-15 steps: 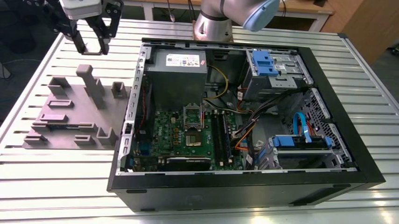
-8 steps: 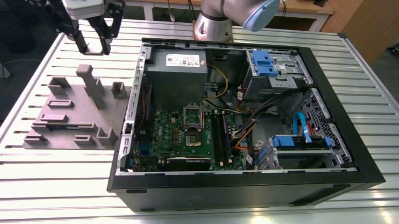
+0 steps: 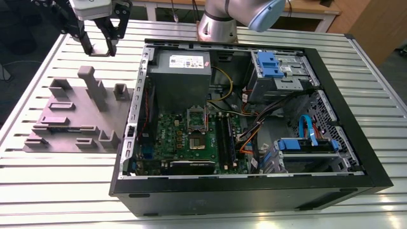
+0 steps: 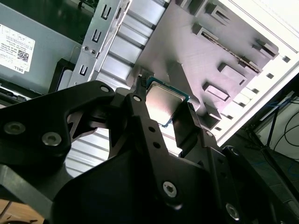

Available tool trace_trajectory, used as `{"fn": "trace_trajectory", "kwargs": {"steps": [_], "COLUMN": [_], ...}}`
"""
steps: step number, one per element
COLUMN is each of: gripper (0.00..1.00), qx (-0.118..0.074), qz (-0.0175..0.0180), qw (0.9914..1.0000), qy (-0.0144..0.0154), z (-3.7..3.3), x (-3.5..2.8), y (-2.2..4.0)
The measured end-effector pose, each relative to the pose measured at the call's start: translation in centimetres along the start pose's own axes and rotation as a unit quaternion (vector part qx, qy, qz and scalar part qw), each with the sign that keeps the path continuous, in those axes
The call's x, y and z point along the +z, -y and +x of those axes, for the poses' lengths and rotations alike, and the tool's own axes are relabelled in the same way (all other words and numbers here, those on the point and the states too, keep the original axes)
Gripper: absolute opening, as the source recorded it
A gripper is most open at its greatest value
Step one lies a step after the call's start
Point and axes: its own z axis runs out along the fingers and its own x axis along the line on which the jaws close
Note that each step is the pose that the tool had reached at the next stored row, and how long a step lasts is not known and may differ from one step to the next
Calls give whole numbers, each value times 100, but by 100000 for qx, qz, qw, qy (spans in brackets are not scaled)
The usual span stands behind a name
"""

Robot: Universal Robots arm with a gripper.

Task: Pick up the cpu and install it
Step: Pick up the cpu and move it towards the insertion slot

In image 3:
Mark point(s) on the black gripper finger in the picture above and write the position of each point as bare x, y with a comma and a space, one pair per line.
113, 47
78, 31

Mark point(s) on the silver CPU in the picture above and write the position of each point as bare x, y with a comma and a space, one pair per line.
101, 53

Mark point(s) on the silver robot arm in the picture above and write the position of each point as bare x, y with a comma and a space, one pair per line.
217, 26

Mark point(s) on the grey power supply unit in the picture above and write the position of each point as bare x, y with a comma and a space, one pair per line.
178, 90

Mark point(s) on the RAM stick with gold contacts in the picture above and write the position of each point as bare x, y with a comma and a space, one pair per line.
70, 130

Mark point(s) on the grey parts rack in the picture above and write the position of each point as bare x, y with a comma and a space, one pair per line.
63, 143

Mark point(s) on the green motherboard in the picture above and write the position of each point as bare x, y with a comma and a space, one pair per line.
171, 143

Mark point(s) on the black RAM slot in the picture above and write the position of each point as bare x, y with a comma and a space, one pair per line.
219, 140

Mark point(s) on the installed RAM stick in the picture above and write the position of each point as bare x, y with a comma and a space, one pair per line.
230, 140

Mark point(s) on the black graphics card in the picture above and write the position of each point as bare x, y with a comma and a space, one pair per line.
191, 167

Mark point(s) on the grey metal drive cage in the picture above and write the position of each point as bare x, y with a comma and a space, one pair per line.
286, 86

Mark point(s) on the hard disk in blue carrier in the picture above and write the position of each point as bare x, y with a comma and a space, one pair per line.
290, 145

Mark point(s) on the grey metal disk bay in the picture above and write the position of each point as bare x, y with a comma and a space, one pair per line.
277, 164

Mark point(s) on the black PC case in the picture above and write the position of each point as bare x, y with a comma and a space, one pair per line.
254, 198

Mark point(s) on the wooden cabinet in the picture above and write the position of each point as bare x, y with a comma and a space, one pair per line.
376, 23

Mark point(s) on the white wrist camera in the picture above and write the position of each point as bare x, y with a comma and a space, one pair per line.
91, 9

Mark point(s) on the large blue drive bracket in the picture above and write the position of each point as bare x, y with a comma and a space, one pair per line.
269, 59

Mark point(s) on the wooden desk white frame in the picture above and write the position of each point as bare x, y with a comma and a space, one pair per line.
312, 10

